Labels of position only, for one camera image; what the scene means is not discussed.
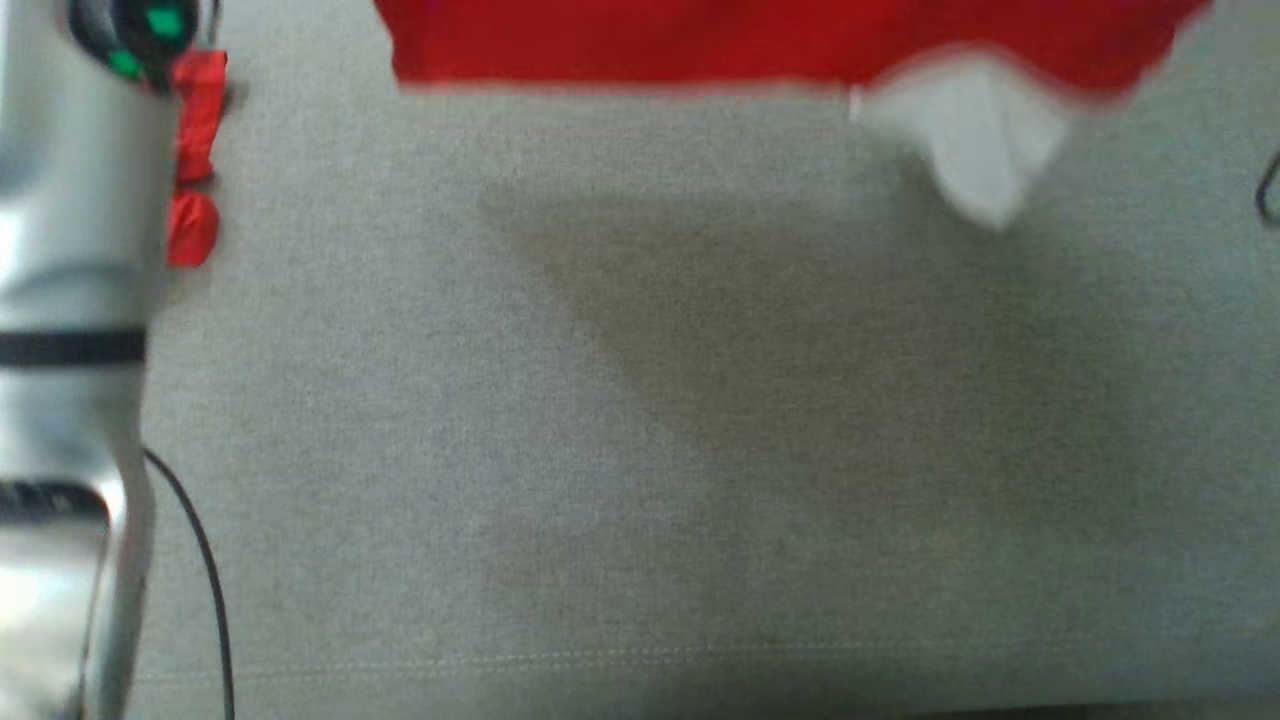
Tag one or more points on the red jersey with white stripes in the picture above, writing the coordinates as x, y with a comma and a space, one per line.
700, 40

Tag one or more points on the grey fabric sofa seat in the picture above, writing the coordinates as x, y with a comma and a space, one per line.
700, 450

